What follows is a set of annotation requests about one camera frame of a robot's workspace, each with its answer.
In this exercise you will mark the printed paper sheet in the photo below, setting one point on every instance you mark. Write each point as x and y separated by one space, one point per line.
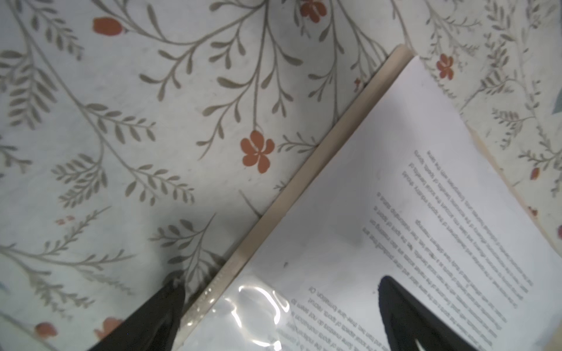
417 228

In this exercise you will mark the floral table mat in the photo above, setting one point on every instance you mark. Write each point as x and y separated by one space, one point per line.
142 140

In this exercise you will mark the beige paper folder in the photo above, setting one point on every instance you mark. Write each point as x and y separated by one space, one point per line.
307 175

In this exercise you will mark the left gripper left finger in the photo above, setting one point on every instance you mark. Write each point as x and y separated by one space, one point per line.
154 326

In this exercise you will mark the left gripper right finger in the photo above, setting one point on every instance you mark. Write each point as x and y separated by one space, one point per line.
409 325

